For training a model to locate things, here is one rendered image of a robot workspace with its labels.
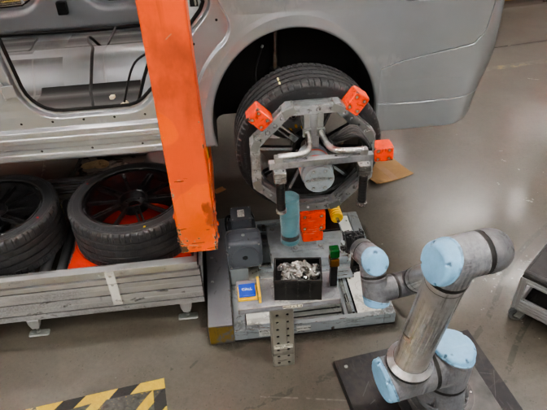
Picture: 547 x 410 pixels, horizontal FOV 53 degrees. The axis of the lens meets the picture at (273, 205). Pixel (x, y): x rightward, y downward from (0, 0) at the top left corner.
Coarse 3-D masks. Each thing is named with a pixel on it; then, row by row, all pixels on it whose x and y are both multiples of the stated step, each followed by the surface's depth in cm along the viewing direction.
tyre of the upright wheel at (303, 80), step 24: (288, 72) 236; (312, 72) 233; (336, 72) 240; (264, 96) 230; (288, 96) 227; (312, 96) 228; (336, 96) 229; (240, 120) 240; (240, 144) 238; (240, 168) 246
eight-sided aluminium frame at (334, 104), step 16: (288, 112) 222; (304, 112) 223; (320, 112) 224; (272, 128) 226; (368, 128) 231; (256, 144) 229; (256, 160) 234; (256, 176) 239; (352, 176) 251; (368, 176) 246; (272, 192) 245; (336, 192) 255; (352, 192) 250; (304, 208) 253; (320, 208) 254
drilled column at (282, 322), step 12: (276, 312) 232; (288, 312) 233; (276, 324) 237; (288, 324) 238; (276, 336) 242; (288, 336) 243; (276, 348) 247; (288, 348) 251; (276, 360) 252; (288, 360) 253
